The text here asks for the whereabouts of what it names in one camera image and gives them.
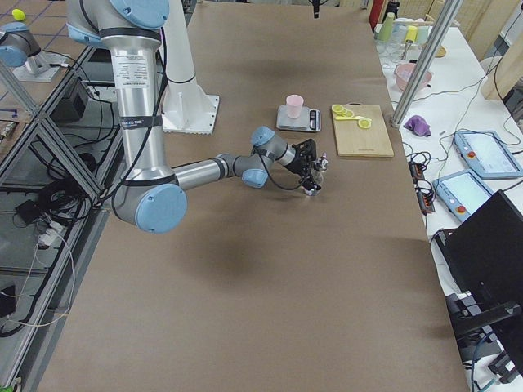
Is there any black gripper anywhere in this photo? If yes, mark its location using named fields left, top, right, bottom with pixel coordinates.
left=285, top=150, right=323, bottom=192

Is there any clear glass sauce bottle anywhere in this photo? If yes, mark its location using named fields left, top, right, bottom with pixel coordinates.
left=303, top=153, right=329, bottom=196

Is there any pink plastic cup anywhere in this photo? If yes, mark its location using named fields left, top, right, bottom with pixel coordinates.
left=285, top=94, right=304, bottom=118

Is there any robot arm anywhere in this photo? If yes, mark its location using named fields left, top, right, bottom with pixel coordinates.
left=1, top=22, right=58, bottom=82
left=66, top=0, right=327, bottom=234

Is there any silver digital kitchen scale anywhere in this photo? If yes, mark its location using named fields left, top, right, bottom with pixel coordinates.
left=276, top=105, right=322, bottom=132

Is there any green cup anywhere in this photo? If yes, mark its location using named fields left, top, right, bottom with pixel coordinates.
left=376, top=12, right=396, bottom=42

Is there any bamboo cutting board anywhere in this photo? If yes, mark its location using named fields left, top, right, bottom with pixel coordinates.
left=331, top=104, right=394, bottom=158

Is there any yellow plastic knife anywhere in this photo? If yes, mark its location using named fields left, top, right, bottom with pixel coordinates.
left=335, top=116, right=362, bottom=121

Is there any lemon slice front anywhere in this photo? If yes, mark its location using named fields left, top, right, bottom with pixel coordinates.
left=332, top=105, right=346, bottom=114

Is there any purple cloth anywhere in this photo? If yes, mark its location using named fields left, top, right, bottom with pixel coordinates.
left=404, top=115, right=431, bottom=137

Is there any pink bowl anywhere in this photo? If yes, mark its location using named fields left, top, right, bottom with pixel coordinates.
left=394, top=62, right=434, bottom=91

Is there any teach pendant near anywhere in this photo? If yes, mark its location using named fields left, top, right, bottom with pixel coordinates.
left=432, top=169, right=494, bottom=223

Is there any teach pendant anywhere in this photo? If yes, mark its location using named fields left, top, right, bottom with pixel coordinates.
left=432, top=169, right=494, bottom=223
left=454, top=131, right=522, bottom=180

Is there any teach pendant far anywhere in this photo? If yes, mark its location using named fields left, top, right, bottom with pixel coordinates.
left=454, top=131, right=522, bottom=180

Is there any black monitor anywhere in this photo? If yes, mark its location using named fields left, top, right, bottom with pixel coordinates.
left=435, top=190, right=522, bottom=307

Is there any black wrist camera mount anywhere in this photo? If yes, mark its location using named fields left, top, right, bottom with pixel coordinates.
left=292, top=139, right=317, bottom=162

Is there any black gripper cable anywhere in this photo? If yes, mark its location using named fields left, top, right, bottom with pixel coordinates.
left=261, top=153, right=307, bottom=192

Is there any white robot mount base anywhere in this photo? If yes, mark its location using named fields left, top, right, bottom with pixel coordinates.
left=162, top=1, right=220, bottom=135

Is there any aluminium frame post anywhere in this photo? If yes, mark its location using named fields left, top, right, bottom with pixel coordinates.
left=391, top=0, right=463, bottom=128

